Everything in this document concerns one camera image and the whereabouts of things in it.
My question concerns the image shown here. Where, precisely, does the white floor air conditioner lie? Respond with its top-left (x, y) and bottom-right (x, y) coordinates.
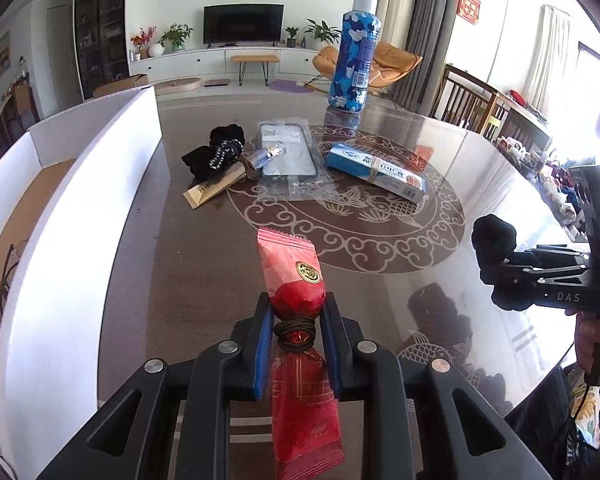
top-left (377, 0), bottom-right (421, 56)

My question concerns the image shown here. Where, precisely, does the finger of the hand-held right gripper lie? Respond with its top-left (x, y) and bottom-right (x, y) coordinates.
top-left (500, 246), bottom-right (588, 267)
top-left (480, 264), bottom-right (588, 287)

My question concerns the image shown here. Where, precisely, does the black fluffy scrunchie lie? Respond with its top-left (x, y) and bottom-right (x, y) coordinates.
top-left (471, 214), bottom-right (518, 267)

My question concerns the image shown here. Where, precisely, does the black cloth with chain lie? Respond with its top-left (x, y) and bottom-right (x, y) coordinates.
top-left (181, 122), bottom-right (246, 181)

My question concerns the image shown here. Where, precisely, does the black cable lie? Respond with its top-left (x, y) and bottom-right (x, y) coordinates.
top-left (570, 315), bottom-right (600, 418)

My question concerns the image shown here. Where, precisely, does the brown patterned glass desktop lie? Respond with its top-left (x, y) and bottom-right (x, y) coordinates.
top-left (97, 95), bottom-right (588, 480)

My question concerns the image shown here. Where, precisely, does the green bushy potted plant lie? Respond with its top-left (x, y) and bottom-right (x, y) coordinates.
top-left (160, 23), bottom-right (193, 52)

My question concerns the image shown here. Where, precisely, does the red snack packet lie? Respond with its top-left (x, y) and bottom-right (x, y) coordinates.
top-left (256, 227), bottom-right (346, 480)

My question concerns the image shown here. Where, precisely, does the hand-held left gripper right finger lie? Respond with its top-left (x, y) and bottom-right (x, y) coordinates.
top-left (320, 297), bottom-right (553, 480)

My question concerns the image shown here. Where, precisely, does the wooden bench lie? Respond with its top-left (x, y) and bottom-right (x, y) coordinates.
top-left (230, 55), bottom-right (281, 87)

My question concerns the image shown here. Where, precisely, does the brown cardboard box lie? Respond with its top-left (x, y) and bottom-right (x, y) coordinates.
top-left (92, 74), bottom-right (148, 98)

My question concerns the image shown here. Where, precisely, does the dark display cabinet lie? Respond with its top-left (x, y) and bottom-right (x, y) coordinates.
top-left (74, 0), bottom-right (128, 101)

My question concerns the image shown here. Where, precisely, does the floral printed cloth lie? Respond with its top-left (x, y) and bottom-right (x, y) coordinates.
top-left (570, 375), bottom-right (600, 448)

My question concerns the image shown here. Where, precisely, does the blue white toothpaste box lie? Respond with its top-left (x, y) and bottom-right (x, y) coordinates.
top-left (325, 141), bottom-right (427, 204)

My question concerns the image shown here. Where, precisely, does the phone case in plastic bag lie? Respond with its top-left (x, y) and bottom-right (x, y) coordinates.
top-left (256, 119), bottom-right (336, 202)

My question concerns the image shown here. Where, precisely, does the gold cosmetic pump tube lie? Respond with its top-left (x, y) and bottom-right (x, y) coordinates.
top-left (182, 141), bottom-right (288, 208)

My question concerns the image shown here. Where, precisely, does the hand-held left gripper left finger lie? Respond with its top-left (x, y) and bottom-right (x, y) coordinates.
top-left (35, 292), bottom-right (273, 480)

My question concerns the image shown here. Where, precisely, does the grey curtain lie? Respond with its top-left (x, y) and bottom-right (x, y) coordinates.
top-left (395, 0), bottom-right (463, 116)

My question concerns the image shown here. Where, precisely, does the orange lounge chair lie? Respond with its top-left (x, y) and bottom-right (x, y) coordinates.
top-left (312, 42), bottom-right (424, 96)

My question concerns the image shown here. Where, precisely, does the cluttered side table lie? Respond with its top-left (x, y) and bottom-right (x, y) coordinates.
top-left (495, 90), bottom-right (596, 231)

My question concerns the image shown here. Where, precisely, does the blue camouflage bottle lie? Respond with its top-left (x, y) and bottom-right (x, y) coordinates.
top-left (326, 0), bottom-right (383, 112)

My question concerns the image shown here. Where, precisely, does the dark wooden chair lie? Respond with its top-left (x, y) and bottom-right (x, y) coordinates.
top-left (430, 64), bottom-right (513, 141)

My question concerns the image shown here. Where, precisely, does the white cardboard box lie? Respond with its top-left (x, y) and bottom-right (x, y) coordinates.
top-left (0, 85), bottom-right (163, 480)

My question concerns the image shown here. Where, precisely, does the beige floor mat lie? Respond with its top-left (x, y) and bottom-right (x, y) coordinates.
top-left (155, 76), bottom-right (203, 95)

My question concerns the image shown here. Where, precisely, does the large leafy potted plant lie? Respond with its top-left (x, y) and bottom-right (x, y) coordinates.
top-left (304, 19), bottom-right (342, 51)

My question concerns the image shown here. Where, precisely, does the black television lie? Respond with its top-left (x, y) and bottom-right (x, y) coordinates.
top-left (203, 4), bottom-right (285, 43)

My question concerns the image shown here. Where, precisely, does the red flower plant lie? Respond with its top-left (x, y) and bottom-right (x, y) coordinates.
top-left (130, 26), bottom-right (157, 60)

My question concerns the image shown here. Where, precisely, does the person's right hand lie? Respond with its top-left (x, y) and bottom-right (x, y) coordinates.
top-left (575, 312), bottom-right (600, 373)

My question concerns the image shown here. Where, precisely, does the white television cabinet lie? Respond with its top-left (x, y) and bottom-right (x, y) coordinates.
top-left (127, 42), bottom-right (341, 83)

